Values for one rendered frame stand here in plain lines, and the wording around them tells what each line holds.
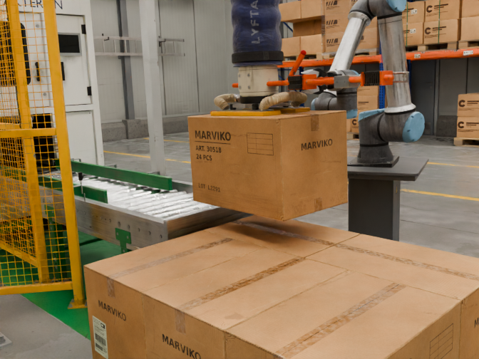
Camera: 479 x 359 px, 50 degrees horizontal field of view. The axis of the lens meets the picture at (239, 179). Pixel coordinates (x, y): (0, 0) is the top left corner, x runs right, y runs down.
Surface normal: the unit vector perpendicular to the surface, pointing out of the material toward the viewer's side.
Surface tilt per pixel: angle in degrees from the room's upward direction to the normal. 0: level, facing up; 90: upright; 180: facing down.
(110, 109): 90
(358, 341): 0
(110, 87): 90
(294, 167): 89
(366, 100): 87
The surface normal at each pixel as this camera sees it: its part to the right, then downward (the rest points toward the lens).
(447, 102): -0.71, 0.16
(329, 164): 0.65, 0.11
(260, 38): 0.11, -0.01
